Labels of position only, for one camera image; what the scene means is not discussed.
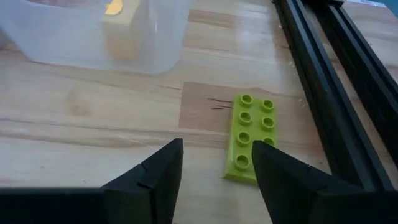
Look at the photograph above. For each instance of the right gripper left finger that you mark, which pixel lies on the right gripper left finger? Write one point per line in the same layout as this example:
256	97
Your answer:
140	199

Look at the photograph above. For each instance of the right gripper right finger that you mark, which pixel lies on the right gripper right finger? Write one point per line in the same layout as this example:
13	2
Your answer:
295	199

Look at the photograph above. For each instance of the lime green duplo plate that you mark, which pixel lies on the lime green duplo plate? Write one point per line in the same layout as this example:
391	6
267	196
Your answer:
245	124

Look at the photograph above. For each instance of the yellow duplo plate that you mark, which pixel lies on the yellow duplo plate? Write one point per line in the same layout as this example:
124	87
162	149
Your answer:
121	31

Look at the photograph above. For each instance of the clear plastic bin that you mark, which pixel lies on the clear plastic bin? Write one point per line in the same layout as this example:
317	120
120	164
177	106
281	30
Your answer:
62	37

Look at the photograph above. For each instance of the black aluminium frame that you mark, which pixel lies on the black aluminium frame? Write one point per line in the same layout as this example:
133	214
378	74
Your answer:
311	77

